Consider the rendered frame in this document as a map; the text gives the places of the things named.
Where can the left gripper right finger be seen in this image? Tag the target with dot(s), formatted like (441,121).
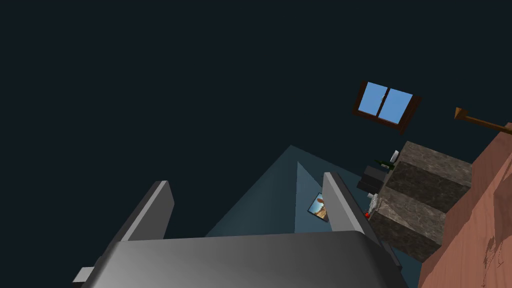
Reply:
(340,206)

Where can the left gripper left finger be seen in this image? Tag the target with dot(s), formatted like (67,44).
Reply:
(148,216)

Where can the framed landscape picture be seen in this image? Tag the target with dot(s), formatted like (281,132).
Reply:
(318,207)

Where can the brown stone cabinet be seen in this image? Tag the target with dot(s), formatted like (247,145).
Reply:
(416,196)

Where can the brown framed window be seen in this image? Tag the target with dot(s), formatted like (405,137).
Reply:
(386,104)

